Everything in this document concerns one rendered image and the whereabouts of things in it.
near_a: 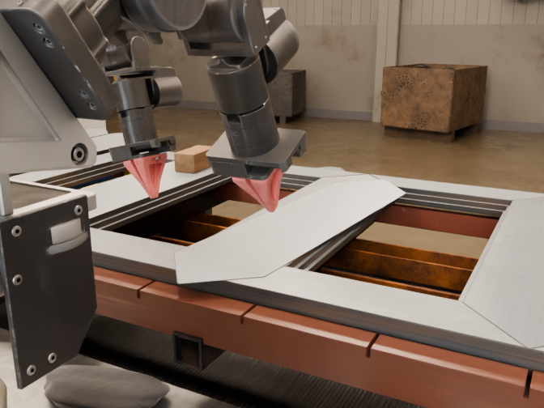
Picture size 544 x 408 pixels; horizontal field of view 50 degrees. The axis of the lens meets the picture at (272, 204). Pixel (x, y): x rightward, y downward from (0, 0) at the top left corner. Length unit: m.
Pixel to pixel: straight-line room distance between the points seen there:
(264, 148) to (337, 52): 8.01
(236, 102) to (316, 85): 8.19
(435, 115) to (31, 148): 6.61
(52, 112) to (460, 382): 0.53
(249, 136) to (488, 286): 0.43
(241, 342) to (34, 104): 0.52
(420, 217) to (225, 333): 0.70
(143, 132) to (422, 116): 6.10
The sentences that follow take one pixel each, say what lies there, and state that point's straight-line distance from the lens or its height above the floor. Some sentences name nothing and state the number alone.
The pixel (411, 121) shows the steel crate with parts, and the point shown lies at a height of 0.22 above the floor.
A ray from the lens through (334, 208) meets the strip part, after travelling 1.21.
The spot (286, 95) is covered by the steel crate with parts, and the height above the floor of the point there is 0.38.
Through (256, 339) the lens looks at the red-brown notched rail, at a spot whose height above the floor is 0.80.
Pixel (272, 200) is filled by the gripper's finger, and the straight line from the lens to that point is 0.71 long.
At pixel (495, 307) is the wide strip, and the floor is 0.85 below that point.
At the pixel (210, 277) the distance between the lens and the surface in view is 0.87.
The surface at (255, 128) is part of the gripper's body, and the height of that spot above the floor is 1.10.
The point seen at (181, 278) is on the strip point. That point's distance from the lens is 0.87.
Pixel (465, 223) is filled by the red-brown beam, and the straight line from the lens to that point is 1.39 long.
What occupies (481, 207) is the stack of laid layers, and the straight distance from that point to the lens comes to 1.37.
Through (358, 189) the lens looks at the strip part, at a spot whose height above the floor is 0.85.
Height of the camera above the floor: 1.20
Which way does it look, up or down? 16 degrees down
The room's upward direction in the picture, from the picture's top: straight up
